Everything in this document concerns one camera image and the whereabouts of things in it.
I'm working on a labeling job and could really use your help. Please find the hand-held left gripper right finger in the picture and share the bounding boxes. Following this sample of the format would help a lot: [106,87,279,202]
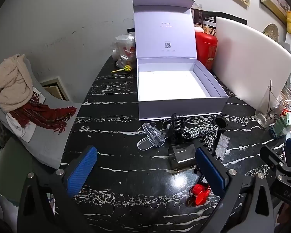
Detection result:
[195,147,274,233]

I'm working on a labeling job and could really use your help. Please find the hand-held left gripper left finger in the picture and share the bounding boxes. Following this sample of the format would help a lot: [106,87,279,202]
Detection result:
[17,146,98,233]

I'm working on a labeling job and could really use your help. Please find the black packet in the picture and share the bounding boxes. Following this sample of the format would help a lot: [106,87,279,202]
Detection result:
[215,133,230,163]

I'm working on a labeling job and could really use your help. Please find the red plastic clip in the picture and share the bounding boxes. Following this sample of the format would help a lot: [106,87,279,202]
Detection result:
[189,183,211,205]

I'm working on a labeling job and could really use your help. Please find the smoky transparent plastic box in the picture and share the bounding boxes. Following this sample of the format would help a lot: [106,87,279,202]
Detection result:
[168,142,200,173]

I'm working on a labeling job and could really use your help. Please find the black white checkered scrunchie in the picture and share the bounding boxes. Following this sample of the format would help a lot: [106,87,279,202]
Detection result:
[181,123,219,148]

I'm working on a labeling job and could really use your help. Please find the black tape roll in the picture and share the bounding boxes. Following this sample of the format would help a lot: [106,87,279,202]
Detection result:
[213,116,228,130]

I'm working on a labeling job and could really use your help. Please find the black pearl hair claw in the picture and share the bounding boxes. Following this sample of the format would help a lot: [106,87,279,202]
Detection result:
[167,113,185,140]

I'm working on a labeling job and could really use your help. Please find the clear plastic holder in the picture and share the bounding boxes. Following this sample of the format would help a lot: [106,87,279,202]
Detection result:
[136,122,166,151]

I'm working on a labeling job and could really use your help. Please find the white hinged gift box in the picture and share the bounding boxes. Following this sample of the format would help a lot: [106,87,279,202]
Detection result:
[132,0,230,122]

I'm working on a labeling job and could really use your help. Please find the green ribbed box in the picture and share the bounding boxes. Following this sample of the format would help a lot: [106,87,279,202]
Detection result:
[269,114,291,137]

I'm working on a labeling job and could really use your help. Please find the beige and red scarves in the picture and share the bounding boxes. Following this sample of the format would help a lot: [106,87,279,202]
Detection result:
[0,58,83,170]

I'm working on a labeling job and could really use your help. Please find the clear drinking glass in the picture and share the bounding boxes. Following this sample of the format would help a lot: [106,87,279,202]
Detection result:
[255,86,285,128]

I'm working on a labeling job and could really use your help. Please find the olive green seat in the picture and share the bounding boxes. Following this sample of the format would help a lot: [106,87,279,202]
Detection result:
[0,136,51,204]

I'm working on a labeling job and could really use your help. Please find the white cloth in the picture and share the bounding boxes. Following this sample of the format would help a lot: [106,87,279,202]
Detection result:
[6,113,36,142]

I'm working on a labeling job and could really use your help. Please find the white cutting board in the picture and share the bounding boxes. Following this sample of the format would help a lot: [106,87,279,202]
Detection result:
[212,17,291,111]

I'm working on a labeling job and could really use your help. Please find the yellow lollipop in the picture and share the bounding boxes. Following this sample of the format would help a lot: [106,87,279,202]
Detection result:
[111,65,132,73]

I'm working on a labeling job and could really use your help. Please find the beige fleece blanket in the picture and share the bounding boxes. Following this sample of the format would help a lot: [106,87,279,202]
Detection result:
[0,53,34,113]

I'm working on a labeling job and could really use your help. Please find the red canister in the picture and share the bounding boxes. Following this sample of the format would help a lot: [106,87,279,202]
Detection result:
[195,28,218,71]

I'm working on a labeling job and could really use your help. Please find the round woven plate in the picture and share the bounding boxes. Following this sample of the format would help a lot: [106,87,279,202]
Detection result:
[262,23,279,42]

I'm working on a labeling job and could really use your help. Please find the plastic bag with cup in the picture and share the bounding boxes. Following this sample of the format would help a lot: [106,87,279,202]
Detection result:
[112,33,138,70]

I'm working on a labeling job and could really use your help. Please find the black snack pouch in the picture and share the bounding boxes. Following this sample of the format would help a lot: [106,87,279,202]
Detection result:
[201,11,247,37]

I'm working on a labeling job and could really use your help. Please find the dark labelled bottle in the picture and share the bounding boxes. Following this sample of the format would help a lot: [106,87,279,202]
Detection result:
[191,3,204,30]

